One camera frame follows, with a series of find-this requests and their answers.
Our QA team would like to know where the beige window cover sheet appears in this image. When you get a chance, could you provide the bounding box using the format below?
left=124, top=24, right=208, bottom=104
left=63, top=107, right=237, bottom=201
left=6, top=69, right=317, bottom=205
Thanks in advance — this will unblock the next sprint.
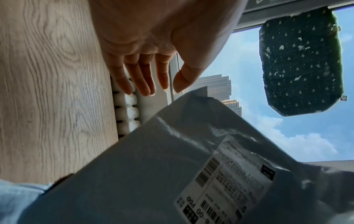
left=300, top=160, right=354, bottom=172

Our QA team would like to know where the wooden table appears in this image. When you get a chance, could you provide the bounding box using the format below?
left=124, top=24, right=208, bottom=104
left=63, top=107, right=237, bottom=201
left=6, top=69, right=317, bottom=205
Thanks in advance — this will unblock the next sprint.
left=0, top=0, right=119, bottom=185

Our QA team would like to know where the person's left hand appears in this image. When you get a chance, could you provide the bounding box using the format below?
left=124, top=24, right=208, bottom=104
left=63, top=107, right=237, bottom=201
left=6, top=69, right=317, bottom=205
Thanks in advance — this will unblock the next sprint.
left=88, top=0, right=249, bottom=97

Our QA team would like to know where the green dotted cloth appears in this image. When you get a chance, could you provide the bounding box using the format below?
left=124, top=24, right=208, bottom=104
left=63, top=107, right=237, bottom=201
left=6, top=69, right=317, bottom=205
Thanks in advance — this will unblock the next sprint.
left=258, top=6, right=345, bottom=117

